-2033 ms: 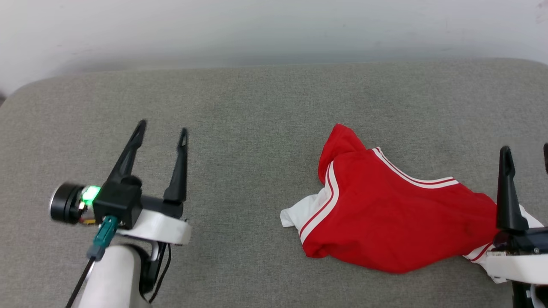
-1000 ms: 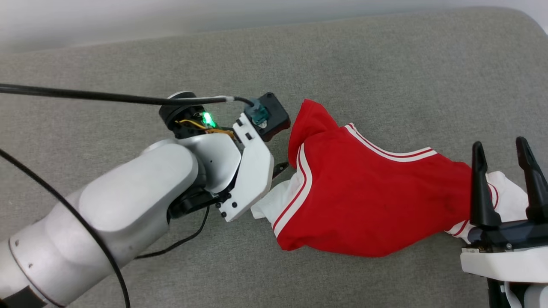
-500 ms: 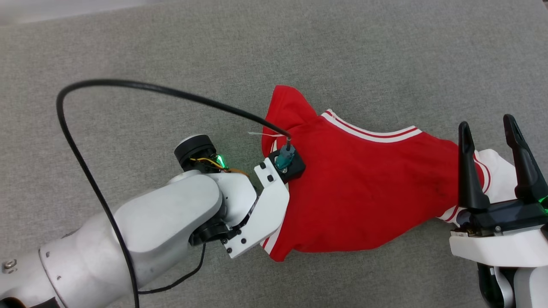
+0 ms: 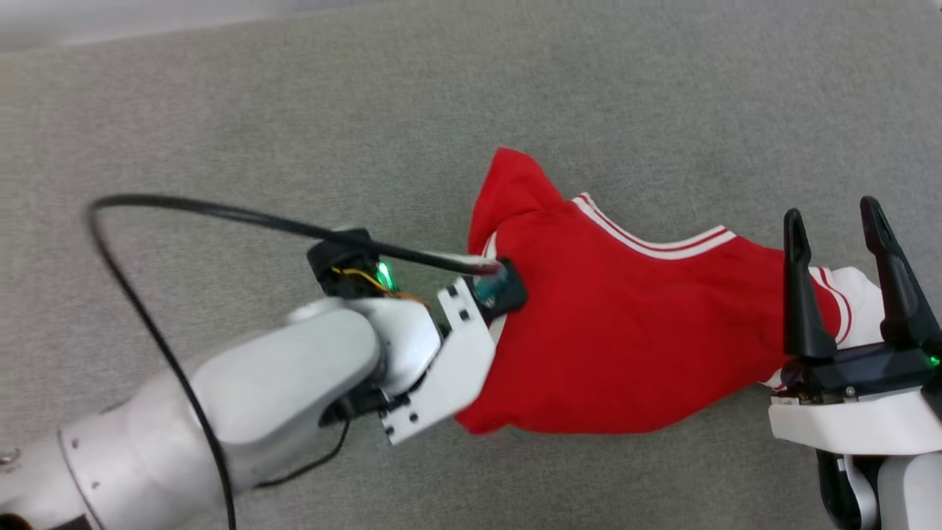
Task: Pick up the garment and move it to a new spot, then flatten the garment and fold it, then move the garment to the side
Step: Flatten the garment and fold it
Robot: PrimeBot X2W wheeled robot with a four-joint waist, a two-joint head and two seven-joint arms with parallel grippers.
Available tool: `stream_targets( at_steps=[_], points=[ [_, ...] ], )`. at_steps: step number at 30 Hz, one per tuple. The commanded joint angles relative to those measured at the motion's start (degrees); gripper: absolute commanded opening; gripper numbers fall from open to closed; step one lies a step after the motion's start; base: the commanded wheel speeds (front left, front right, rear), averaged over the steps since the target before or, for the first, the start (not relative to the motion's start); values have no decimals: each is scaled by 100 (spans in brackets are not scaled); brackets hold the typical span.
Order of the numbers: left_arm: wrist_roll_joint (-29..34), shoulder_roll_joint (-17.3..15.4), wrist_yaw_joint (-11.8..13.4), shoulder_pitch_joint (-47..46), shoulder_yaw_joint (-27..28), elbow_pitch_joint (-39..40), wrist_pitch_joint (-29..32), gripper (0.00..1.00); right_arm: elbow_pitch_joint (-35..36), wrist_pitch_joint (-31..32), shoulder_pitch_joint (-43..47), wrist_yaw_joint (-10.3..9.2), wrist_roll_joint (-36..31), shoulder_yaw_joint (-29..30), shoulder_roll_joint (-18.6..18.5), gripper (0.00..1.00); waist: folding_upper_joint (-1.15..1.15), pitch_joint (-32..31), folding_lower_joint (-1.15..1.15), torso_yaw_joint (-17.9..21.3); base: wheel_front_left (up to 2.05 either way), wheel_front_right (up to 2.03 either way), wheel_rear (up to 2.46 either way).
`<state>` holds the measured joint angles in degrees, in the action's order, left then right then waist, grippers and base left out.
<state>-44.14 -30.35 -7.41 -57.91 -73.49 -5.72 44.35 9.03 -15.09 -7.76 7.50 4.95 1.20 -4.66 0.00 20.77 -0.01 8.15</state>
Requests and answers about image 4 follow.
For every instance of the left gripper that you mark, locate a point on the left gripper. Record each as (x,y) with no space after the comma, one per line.
(405,338)

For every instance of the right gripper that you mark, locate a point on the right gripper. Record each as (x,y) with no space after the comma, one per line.
(868,372)

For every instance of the red and white shirt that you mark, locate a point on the red and white shirt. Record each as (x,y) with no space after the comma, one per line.
(625,331)

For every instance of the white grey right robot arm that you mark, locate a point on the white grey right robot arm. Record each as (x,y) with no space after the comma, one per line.
(909,493)

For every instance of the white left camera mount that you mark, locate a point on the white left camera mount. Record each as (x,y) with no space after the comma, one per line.
(449,375)

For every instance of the teal left camera connector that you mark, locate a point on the teal left camera connector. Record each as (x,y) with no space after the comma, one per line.
(487,288)

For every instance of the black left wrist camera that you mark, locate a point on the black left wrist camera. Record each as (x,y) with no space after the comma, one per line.
(513,296)

